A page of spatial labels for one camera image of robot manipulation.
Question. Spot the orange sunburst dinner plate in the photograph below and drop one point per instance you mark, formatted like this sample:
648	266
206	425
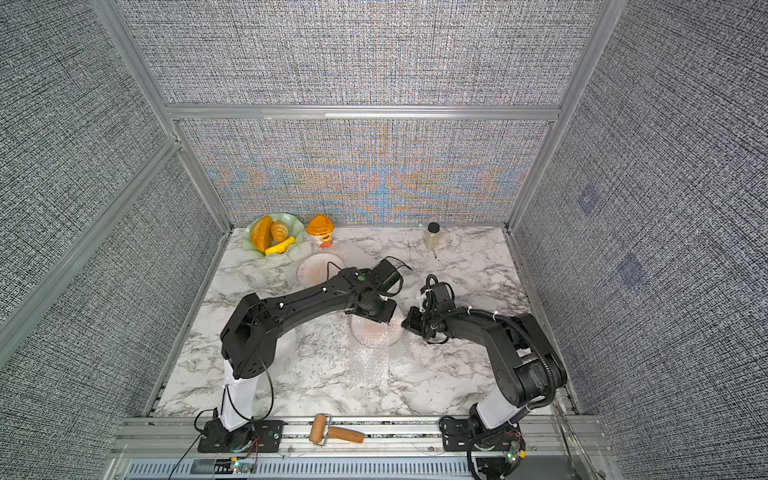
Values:
372	334

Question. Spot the small brown croissant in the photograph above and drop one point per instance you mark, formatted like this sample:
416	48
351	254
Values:
279	232

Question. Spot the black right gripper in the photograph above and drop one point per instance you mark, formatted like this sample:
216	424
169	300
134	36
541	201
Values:
410	322

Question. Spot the plate bubble wrap sheet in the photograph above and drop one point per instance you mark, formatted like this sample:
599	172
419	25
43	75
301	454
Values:
352	255

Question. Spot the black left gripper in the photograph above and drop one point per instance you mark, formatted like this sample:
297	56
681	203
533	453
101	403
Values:
387	317

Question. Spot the small bottle with black cap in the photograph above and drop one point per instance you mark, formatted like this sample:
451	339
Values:
432	235

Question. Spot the wooden roller tool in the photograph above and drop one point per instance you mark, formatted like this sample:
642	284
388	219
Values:
322	430

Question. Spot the large orange bread loaf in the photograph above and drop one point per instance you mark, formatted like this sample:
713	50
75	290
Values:
259	235

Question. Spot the green leaf-shaped bowl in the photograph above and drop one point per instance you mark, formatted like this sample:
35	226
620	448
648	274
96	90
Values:
295	226

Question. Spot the yellow banana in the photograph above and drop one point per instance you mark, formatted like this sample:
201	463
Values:
281	247

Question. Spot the orange lidded snack cup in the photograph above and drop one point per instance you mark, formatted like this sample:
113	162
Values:
321	228

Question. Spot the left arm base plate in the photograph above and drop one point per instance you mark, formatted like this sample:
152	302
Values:
255	437

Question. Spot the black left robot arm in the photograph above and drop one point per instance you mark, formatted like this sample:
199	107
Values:
249	339

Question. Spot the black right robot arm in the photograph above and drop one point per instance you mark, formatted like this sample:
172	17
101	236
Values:
526	367

